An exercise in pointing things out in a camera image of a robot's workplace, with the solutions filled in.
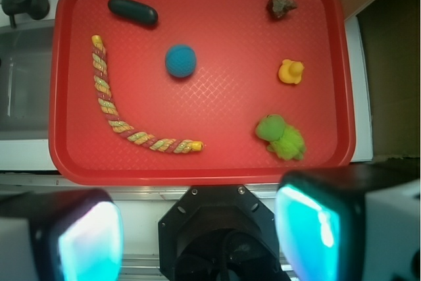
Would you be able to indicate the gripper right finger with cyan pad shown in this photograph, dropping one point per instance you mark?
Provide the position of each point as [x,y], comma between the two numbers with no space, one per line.
[356,222]

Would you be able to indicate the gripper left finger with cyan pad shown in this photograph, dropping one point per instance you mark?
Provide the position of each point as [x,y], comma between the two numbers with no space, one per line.
[65,235]

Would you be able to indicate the brown rock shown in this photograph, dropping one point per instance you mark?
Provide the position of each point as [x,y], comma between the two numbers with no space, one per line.
[277,9]

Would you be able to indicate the green plush frog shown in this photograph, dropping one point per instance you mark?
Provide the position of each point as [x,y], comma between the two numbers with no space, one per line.
[283,139]

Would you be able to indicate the yellow rubber duck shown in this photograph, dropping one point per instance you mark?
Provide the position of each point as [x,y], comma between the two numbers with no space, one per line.
[290,72]

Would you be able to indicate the red plastic tray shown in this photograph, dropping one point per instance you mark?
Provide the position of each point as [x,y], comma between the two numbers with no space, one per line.
[117,117]

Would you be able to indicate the stainless steel sink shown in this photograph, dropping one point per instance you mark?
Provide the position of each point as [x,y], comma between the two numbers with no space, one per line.
[26,54]

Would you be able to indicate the blue knitted ball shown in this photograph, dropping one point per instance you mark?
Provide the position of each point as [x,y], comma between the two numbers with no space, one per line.
[180,61]

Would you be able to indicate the dark green oblong capsule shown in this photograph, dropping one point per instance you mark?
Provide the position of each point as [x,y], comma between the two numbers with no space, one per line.
[134,11]

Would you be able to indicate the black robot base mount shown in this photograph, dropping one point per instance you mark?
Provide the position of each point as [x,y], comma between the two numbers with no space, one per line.
[219,233]

